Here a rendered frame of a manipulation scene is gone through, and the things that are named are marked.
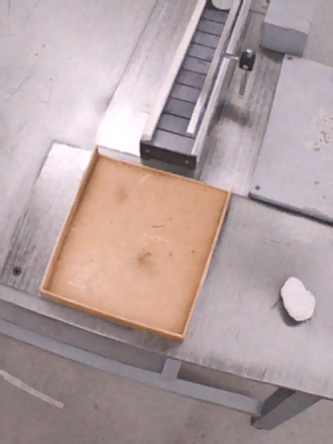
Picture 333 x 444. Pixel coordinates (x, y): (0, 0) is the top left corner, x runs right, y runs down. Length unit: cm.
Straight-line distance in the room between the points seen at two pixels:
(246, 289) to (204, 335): 11
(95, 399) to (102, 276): 84
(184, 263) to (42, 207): 28
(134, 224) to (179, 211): 8
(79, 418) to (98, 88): 101
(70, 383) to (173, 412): 32
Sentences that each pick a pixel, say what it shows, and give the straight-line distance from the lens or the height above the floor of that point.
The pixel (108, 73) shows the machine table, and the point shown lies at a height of 83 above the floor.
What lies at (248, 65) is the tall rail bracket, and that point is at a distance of 130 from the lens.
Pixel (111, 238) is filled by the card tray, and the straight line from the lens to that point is 125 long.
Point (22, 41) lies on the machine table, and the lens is 153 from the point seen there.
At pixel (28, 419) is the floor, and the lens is 204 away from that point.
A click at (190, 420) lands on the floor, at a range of 201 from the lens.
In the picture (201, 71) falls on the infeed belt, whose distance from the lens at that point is 138.
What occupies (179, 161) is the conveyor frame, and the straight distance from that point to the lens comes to 130.
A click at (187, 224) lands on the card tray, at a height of 83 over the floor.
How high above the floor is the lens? 199
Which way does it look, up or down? 66 degrees down
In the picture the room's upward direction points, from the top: 3 degrees clockwise
